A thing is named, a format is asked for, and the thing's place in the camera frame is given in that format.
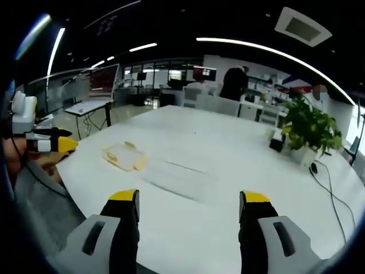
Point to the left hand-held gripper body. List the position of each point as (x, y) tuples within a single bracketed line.
[(24, 114)]

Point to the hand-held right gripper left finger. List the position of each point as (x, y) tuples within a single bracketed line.
[(115, 228)]

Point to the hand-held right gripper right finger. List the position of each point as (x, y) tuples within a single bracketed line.
[(256, 231)]

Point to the pale yellow plastic buckle part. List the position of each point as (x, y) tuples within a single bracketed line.
[(112, 157)]

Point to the clear plastic bag with items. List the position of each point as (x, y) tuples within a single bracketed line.
[(137, 160)]

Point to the person's left hand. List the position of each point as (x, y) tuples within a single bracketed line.
[(11, 155)]

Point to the white side table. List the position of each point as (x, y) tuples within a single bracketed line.
[(85, 107)]

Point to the large display on stand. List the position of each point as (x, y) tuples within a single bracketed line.
[(104, 80)]

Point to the black computer mouse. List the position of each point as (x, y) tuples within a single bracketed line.
[(313, 167)]

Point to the black box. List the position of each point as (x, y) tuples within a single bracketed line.
[(276, 145)]

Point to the green potted plant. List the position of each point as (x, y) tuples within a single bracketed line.
[(309, 128)]

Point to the short ceiling light strip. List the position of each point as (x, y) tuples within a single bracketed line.
[(142, 47)]

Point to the white office chair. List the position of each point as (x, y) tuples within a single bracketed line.
[(219, 104), (192, 95)]

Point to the black stand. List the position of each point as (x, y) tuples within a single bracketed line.
[(356, 142)]

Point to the computer monitor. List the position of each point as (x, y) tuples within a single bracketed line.
[(205, 72)]

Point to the long curved ceiling light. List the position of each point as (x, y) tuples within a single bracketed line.
[(273, 51)]

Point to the ceiling air vent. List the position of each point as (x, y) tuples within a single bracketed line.
[(303, 26)]

